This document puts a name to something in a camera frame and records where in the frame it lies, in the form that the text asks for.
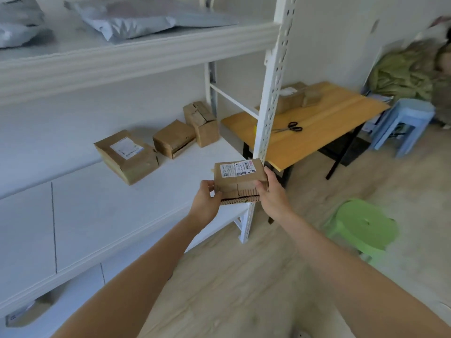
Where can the person's right hand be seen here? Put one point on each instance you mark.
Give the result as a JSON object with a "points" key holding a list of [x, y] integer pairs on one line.
{"points": [[274, 199]]}

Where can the light blue plastic stool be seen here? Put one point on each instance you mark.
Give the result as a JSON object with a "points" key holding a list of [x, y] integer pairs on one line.
{"points": [[403, 124]]}

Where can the flat cardboard parcel white label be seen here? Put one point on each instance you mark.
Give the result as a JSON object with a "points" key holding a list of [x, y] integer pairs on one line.
{"points": [[127, 156]]}

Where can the small plain cardboard box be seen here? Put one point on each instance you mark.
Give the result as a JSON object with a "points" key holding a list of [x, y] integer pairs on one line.
{"points": [[313, 94]]}

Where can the crumpled grey mailer bag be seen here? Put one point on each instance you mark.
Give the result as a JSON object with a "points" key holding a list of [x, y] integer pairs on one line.
{"points": [[21, 22]]}

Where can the white metal shelving rack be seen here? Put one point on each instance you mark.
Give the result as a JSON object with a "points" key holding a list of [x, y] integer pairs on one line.
{"points": [[116, 112]]}

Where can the person's right forearm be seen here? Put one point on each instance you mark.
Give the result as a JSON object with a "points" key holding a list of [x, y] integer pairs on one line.
{"points": [[356, 278]]}

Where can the taped brown cardboard box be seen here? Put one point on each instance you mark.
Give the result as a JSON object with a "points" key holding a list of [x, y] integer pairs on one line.
{"points": [[174, 139]]}

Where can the person's left hand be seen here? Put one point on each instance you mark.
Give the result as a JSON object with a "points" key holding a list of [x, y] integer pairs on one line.
{"points": [[206, 204]]}

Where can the small labelled cardboard box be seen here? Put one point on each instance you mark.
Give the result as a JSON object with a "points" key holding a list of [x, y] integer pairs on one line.
{"points": [[238, 179]]}

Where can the pile of green sacks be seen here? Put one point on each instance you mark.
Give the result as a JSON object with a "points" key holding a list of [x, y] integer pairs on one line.
{"points": [[408, 72]]}

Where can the tall dented cardboard box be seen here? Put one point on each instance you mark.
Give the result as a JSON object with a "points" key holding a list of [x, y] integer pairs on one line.
{"points": [[202, 123]]}

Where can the person's left forearm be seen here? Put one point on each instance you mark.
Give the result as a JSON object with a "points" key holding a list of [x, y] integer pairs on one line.
{"points": [[127, 281]]}

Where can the green plastic stool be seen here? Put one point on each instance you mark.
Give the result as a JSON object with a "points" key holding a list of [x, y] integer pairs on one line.
{"points": [[363, 227]]}

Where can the grey plastic mailer bag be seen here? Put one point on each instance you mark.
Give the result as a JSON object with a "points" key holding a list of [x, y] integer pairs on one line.
{"points": [[148, 14]]}

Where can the person's right thumb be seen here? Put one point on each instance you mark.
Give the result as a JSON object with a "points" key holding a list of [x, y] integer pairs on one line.
{"points": [[260, 188]]}

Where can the wooden table with black legs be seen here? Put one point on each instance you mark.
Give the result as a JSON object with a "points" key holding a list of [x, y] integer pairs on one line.
{"points": [[317, 123]]}

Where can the person's left thumb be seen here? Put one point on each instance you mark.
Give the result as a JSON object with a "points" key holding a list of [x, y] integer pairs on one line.
{"points": [[216, 197]]}

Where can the cardboard box with white label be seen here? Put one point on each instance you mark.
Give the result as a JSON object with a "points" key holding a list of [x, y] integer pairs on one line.
{"points": [[290, 96]]}

